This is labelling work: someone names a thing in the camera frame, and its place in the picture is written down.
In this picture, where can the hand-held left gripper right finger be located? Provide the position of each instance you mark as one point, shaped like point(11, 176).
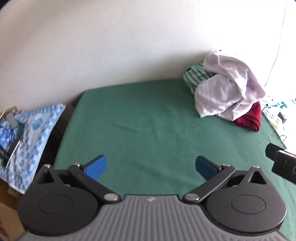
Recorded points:
point(203, 166)

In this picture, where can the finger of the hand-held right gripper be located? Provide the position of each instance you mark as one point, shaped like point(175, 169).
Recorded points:
point(271, 151)

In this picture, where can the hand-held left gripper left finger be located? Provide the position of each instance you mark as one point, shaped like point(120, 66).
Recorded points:
point(96, 165)

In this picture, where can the white shirt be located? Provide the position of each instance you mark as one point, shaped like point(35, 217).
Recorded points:
point(219, 92)

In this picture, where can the white power strip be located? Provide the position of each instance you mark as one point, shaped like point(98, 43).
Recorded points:
point(270, 114)

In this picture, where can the dark red garment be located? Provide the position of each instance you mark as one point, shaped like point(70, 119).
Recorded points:
point(249, 118)

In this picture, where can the green table cloth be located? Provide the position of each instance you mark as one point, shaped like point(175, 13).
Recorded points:
point(143, 129)

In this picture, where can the blue floral cloth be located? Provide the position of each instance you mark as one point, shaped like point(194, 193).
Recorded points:
point(34, 129)

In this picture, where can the green striped shirt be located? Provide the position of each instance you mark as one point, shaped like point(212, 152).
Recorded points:
point(194, 76)

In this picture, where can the grey phone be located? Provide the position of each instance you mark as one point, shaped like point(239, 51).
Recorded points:
point(11, 119)

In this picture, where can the brown cardboard box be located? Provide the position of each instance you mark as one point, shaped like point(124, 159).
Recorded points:
point(9, 208)

